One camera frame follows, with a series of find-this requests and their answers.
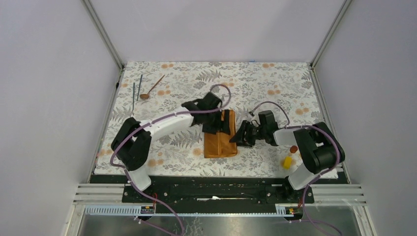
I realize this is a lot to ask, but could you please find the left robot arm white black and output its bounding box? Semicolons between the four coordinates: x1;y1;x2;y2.
110;92;222;202

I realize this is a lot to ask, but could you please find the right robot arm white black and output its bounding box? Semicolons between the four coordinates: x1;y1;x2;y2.
229;110;345;203

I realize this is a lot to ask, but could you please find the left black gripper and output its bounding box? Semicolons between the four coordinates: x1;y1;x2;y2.
203;108;230;134

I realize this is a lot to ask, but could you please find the floral patterned table mat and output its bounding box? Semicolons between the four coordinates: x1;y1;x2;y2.
93;61;323;177

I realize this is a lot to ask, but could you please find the yellow cylinder block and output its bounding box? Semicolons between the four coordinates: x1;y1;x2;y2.
282;156;293;170

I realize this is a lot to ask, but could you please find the dark teal chopstick left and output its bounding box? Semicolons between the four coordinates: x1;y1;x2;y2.
131;82;136;114

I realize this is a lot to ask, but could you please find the dark teal chopstick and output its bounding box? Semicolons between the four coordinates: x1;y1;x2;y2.
131;82;136;114
136;74;143;101

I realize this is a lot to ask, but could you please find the purple cable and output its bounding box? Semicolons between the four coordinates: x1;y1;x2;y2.
110;84;232;236
249;101;343;236

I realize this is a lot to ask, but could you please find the dark teal chopstick right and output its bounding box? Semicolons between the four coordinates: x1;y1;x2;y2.
136;74;143;101

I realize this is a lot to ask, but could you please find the brown wooden spoon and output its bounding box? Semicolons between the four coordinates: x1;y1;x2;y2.
139;75;165;100

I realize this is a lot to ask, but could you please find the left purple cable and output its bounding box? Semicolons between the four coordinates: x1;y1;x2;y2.
110;84;232;236

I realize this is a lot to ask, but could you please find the brown round block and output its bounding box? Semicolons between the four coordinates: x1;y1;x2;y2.
290;146;298;153

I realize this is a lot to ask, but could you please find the left aluminium frame post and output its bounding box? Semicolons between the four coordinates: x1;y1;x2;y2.
81;0;124;71

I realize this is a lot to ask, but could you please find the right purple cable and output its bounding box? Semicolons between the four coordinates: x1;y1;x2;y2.
249;101;343;236

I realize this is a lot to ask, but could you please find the orange cloth napkin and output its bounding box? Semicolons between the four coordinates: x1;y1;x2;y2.
204;110;238;158

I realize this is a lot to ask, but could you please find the aluminium frame post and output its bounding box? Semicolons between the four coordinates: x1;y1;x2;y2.
81;0;124;71
310;0;353;68

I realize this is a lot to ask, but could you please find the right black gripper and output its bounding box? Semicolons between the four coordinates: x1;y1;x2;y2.
229;119;267;148

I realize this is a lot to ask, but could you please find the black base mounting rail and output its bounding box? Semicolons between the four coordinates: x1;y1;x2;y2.
122;176;315;216

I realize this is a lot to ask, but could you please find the right aluminium frame post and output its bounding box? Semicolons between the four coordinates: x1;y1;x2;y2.
310;0;353;68

